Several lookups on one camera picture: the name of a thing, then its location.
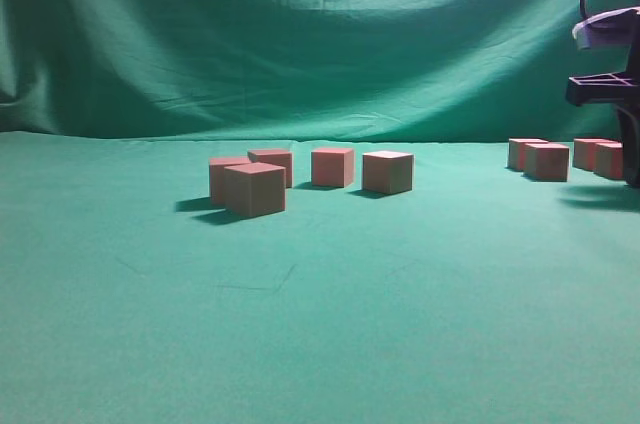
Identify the pink cube column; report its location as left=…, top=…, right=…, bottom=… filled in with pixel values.
left=507, top=138, right=547, bottom=171
left=572, top=138, right=613, bottom=171
left=523, top=143, right=570, bottom=182
left=593, top=142, right=623, bottom=180

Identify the pink cube right column far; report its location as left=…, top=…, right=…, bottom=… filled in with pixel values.
left=572, top=138, right=613, bottom=171

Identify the pink cube left column far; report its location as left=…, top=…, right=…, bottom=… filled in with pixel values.
left=507, top=138, right=547, bottom=171

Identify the green cloth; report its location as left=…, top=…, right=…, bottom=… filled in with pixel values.
left=1, top=0, right=639, bottom=423

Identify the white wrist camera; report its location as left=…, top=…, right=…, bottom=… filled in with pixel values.
left=572, top=7, right=639, bottom=50

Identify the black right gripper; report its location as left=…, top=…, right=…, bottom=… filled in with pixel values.
left=565, top=18, right=639, bottom=186

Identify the pink cube placed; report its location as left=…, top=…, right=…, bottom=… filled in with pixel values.
left=224, top=162, right=286, bottom=218
left=361, top=150, right=415, bottom=195
left=209, top=156, right=251, bottom=205
left=311, top=147, right=355, bottom=188
left=247, top=148, right=293, bottom=188

